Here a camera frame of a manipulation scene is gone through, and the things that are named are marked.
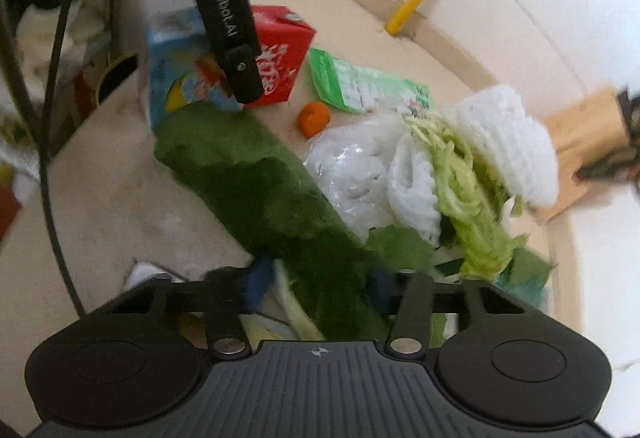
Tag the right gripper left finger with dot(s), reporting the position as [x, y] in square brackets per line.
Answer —
[227, 295]

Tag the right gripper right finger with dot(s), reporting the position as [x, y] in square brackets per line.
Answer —
[406, 298]

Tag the large dark green leaf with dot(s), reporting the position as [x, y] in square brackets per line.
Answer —
[263, 195]

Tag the red drink carton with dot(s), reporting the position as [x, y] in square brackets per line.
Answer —
[285, 38]

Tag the blue drink carton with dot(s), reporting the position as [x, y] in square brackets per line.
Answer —
[181, 67]

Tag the light green cabbage leaves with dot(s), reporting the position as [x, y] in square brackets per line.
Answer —
[471, 195]

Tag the clear plastic bag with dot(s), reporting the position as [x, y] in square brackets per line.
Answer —
[350, 165]

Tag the green plastic snack bag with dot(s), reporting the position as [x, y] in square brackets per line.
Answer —
[354, 89]

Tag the white foam fruit net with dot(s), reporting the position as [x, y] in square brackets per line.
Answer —
[516, 145]

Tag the pale cabbage strips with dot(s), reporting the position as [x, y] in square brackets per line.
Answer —
[290, 312]

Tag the black kitchen scissors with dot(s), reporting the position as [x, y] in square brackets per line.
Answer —
[619, 166]

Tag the green white carton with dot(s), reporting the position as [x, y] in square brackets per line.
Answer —
[538, 299]

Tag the small green leaf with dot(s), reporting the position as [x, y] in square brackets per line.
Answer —
[527, 270]

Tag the orange peel piece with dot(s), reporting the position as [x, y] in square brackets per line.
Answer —
[314, 118]

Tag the wooden knife block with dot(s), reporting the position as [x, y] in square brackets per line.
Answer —
[582, 134]

